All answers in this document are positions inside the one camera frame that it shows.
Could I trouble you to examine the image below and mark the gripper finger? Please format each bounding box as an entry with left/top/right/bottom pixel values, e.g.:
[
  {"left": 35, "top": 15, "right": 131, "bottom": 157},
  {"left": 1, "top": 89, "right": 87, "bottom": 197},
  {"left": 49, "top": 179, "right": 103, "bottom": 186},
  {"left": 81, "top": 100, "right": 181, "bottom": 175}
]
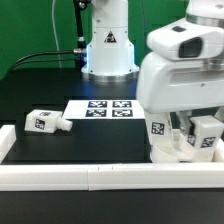
[
  {"left": 176, "top": 110, "right": 192, "bottom": 135},
  {"left": 215, "top": 106, "right": 224, "bottom": 122}
]

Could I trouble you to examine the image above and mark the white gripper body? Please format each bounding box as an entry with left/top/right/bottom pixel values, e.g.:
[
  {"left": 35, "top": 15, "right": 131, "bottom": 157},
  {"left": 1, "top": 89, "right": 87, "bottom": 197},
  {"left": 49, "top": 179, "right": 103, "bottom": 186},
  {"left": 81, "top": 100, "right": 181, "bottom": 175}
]
[{"left": 136, "top": 53, "right": 224, "bottom": 114}]

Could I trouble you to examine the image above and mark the white round stool seat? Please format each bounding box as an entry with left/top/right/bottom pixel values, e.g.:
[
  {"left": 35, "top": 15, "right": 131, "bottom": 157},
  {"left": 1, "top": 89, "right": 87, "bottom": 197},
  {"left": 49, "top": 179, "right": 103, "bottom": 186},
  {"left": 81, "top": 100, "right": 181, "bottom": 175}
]
[{"left": 150, "top": 129, "right": 224, "bottom": 163}]

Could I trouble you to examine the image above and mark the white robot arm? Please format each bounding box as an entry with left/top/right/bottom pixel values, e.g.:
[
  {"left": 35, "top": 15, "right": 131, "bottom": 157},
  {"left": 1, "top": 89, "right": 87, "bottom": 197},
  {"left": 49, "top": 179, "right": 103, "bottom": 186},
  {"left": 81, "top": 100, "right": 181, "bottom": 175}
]
[{"left": 82, "top": 0, "right": 224, "bottom": 116}]

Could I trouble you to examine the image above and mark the white marker sheet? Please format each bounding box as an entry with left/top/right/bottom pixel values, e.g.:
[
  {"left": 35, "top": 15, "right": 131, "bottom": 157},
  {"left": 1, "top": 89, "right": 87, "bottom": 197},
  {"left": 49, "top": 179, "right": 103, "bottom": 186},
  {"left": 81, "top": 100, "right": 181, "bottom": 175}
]
[{"left": 63, "top": 100, "right": 144, "bottom": 120}]

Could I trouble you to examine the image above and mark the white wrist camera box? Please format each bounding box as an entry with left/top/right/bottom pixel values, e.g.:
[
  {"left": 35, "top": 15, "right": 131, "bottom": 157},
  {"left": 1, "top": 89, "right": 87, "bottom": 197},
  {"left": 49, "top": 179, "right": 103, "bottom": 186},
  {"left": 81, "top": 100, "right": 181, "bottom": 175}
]
[{"left": 147, "top": 24, "right": 224, "bottom": 61}]

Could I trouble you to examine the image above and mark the white front fence rail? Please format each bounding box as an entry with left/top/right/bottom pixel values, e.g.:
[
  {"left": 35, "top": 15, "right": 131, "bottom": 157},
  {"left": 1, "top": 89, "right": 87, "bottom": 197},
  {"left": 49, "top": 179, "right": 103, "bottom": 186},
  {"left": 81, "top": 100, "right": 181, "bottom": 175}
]
[{"left": 0, "top": 163, "right": 224, "bottom": 191}]

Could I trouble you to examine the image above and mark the white fence rail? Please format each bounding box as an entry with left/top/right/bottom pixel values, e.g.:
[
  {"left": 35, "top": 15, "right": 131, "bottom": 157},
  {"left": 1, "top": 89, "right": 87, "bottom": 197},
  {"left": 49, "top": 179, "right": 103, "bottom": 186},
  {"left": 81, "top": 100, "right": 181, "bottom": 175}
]
[
  {"left": 0, "top": 125, "right": 16, "bottom": 164},
  {"left": 0, "top": 163, "right": 224, "bottom": 191}
]

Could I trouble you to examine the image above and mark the black cable pair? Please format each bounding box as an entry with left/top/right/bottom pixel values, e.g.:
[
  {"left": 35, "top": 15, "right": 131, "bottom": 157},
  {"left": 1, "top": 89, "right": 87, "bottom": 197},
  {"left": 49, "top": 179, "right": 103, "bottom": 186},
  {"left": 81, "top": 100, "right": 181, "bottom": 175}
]
[{"left": 9, "top": 49, "right": 84, "bottom": 72}]

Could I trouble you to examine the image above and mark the black camera stand pole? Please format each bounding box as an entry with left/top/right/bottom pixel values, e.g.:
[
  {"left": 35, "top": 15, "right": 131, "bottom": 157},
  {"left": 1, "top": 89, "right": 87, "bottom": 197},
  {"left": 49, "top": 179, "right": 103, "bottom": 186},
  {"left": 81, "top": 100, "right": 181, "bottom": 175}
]
[{"left": 72, "top": 0, "right": 90, "bottom": 70}]

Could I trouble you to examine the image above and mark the grey thin cable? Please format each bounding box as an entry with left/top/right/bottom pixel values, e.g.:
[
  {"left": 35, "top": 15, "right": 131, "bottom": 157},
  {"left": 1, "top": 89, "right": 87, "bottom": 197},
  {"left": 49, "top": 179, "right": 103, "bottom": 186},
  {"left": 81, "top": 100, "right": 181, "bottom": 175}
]
[{"left": 50, "top": 0, "right": 63, "bottom": 69}]

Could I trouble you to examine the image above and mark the white left fence rail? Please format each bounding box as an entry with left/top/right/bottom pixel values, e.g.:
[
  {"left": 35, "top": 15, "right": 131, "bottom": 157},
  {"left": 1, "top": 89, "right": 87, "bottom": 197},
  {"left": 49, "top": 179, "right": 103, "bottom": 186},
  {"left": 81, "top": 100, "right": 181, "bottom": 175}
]
[{"left": 0, "top": 125, "right": 16, "bottom": 164}]

